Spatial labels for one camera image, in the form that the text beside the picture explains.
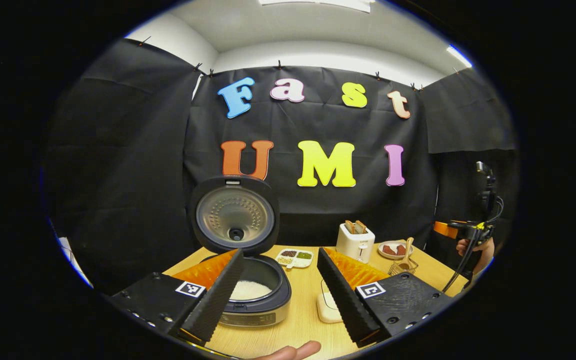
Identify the ceiling light panel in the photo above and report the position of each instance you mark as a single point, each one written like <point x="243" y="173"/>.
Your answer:
<point x="318" y="4"/>
<point x="460" y="56"/>

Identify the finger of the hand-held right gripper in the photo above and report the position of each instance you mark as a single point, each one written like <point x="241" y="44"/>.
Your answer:
<point x="447" y="229"/>

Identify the brown food piece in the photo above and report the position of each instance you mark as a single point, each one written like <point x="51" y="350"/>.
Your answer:
<point x="401" y="249"/>
<point x="388" y="250"/>

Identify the toast slice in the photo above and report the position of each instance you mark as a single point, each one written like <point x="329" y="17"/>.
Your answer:
<point x="361" y="227"/>
<point x="349" y="227"/>

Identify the white rice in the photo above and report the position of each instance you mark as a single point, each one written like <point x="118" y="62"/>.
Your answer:
<point x="250" y="291"/>

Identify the wooden spoon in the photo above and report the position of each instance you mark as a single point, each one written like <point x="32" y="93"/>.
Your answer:
<point x="407" y="255"/>

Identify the black backdrop cloth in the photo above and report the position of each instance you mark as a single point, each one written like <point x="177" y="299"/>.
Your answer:
<point x="133" y="175"/>

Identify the white square dish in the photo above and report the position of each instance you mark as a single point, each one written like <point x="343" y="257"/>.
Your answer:
<point x="327" y="307"/>

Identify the grey rice cooker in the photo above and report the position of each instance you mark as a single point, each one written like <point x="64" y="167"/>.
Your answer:
<point x="235" y="215"/>

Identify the white divided grain dish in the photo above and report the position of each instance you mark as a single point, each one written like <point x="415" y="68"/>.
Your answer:
<point x="295" y="257"/>

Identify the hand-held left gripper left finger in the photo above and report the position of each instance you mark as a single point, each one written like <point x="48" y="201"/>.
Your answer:
<point x="218" y="300"/>

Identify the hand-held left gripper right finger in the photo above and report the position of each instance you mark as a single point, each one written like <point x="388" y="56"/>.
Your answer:
<point x="345" y="300"/>

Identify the round white plate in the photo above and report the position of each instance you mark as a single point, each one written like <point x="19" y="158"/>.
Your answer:
<point x="393" y="257"/>

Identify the white toaster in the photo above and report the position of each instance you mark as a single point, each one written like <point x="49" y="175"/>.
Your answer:
<point x="355" y="247"/>

